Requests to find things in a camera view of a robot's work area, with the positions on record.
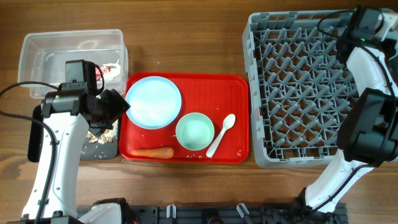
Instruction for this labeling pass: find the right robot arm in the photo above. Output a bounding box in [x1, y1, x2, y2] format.
[289, 26, 397, 223]

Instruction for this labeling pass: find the white plastic spoon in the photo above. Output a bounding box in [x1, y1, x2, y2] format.
[206, 114, 236, 158]

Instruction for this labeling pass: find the orange carrot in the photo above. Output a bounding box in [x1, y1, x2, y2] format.
[131, 147, 174, 159]

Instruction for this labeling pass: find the clear plastic bin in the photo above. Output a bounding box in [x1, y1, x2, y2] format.
[17, 29, 128, 95]

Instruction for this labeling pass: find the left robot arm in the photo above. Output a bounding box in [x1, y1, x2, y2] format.
[20, 90, 134, 223]

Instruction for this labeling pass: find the red serving tray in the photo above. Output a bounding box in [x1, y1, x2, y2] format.
[119, 72, 250, 164]

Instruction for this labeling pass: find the white tissue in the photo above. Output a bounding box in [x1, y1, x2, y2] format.
[102, 60, 121, 81]

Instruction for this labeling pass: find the black tray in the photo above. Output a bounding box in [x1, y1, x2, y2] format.
[27, 119, 121, 162]

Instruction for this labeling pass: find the light blue plate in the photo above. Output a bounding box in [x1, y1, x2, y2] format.
[125, 76, 182, 129]

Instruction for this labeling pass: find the light green bowl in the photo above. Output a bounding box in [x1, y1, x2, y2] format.
[175, 113, 215, 151]

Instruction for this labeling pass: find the food scraps pile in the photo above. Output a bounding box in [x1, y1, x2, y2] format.
[80, 120, 119, 160]

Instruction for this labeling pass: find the red snack wrapper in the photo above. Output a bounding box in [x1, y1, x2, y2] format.
[96, 65, 109, 81]

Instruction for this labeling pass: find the grey dishwasher rack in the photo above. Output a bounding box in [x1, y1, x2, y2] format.
[242, 8, 359, 169]

